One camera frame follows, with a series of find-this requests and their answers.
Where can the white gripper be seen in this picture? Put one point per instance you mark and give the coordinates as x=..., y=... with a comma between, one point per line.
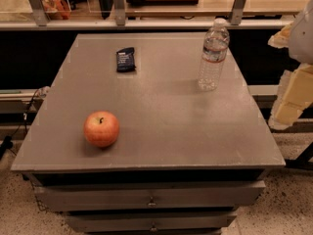
x=302, y=39

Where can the red apple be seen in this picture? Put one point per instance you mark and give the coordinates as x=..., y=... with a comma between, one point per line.
x=101, y=129

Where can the clear plastic water bottle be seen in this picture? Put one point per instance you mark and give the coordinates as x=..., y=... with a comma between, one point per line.
x=214, y=51

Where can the grey drawer cabinet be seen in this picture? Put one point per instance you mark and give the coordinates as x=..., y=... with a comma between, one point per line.
x=169, y=130

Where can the top grey drawer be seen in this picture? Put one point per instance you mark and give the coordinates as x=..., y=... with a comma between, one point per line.
x=78, y=198

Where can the grey drawer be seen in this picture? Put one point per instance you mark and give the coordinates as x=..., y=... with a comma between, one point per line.
x=150, y=221
x=78, y=198

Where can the lower grey drawer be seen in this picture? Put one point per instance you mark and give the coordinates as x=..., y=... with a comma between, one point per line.
x=150, y=221

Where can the orange plastic bag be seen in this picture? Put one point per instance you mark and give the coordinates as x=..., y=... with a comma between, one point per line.
x=56, y=8

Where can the metal shelf rail frame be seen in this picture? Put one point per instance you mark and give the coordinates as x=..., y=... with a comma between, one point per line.
x=139, y=23

